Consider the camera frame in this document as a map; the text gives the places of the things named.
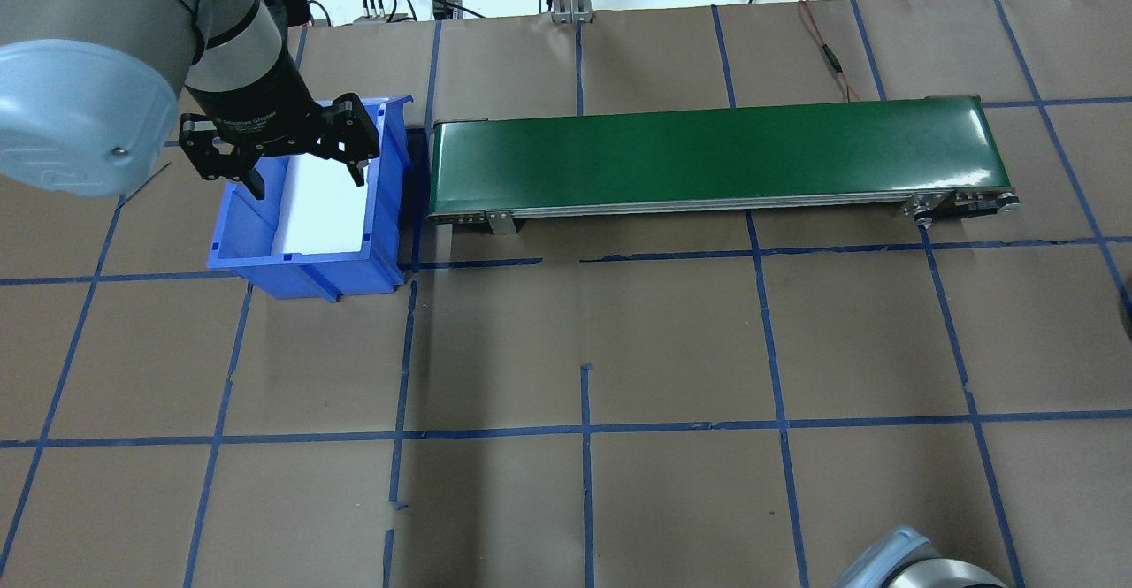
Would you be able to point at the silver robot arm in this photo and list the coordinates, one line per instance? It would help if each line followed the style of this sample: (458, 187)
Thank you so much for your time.
(911, 566)
(115, 31)

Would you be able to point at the white foam pad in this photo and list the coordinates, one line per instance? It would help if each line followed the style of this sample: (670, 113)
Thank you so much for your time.
(327, 217)

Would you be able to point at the blue plastic storage bin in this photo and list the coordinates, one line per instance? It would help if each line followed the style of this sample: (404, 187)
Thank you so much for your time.
(252, 225)

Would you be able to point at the green belt conveyor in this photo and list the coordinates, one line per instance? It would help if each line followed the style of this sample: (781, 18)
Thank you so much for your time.
(707, 155)

